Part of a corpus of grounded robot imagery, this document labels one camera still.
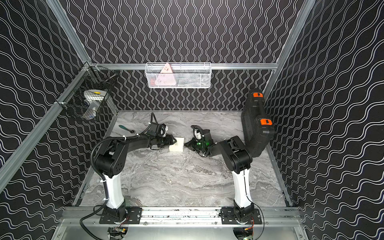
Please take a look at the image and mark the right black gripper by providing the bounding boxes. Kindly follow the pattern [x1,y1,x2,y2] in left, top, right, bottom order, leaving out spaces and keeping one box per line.
[183,137,206,152]

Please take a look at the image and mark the cream drawer jewelry box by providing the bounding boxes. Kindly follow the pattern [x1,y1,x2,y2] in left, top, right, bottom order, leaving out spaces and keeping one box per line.
[169,137,185,152]

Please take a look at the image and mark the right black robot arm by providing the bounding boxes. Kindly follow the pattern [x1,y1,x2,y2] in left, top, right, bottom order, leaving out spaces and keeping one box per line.
[184,133,255,223]

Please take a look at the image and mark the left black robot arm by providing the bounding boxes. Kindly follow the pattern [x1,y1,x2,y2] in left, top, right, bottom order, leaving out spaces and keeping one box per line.
[91,134,177,223]

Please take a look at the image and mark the black tool case orange latches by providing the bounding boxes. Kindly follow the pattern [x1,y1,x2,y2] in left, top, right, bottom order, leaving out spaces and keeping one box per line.
[241,89,275,158]

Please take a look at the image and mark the pink triangle card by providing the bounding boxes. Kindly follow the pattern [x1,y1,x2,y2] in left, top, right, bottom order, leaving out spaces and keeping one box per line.
[155,63,176,87]

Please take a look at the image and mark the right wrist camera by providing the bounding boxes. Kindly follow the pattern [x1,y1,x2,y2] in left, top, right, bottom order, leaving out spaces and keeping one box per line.
[193,128,204,140]

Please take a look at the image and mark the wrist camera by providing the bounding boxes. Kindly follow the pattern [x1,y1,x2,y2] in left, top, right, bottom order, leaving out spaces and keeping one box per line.
[193,128,204,140]
[147,123,164,137]

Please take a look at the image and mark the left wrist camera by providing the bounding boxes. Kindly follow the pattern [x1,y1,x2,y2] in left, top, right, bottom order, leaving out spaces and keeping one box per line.
[147,123,164,137]

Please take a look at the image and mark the white wire wall basket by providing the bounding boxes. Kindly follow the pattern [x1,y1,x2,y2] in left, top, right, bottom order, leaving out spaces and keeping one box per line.
[145,62,212,89]

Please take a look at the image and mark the black mesh wall basket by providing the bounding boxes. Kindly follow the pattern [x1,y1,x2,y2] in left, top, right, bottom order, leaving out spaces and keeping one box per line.
[56,66,118,122]

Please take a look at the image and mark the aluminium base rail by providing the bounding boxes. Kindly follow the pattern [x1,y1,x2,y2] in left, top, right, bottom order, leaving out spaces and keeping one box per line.
[61,206,301,227]

